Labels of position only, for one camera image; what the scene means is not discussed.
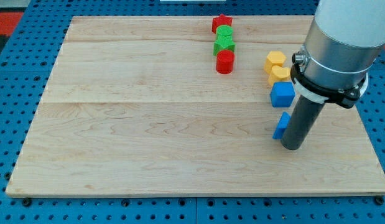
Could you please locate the blue triangle block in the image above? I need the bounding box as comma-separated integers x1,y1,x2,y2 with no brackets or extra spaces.
272,111,291,139

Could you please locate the yellow heart block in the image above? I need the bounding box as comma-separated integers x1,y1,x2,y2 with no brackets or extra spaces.
267,65,290,86

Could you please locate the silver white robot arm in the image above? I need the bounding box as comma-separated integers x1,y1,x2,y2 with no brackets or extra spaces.
281,0,385,150

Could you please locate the yellow hexagon block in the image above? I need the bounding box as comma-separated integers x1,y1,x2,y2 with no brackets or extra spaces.
264,51,286,74

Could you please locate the light wooden board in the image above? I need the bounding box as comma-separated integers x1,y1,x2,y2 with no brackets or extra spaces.
6,16,385,198

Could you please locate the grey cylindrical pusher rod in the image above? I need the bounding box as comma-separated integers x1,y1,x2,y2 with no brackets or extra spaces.
281,96,325,150

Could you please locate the green star block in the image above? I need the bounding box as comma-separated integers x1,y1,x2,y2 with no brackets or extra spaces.
213,35,235,56

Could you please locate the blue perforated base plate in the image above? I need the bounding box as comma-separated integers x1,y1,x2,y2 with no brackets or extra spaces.
0,0,385,223

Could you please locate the black white mounting flange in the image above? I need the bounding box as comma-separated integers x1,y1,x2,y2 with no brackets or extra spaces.
290,64,369,109

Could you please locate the red cylinder block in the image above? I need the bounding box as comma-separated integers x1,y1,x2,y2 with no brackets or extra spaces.
216,50,235,74

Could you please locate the red star block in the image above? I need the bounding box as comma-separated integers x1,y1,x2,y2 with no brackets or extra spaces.
211,14,233,34

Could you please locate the blue cube block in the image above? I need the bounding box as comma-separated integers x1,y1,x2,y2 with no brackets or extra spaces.
270,82,295,108

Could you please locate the green cylinder block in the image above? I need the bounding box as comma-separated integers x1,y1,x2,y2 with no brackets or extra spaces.
216,25,233,37

